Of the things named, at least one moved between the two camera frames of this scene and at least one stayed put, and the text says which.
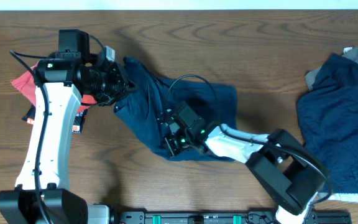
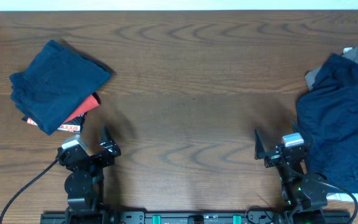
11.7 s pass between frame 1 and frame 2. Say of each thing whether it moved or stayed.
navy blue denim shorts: moved
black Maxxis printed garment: stayed
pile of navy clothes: stayed
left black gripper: moved
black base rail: stayed
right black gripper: moved
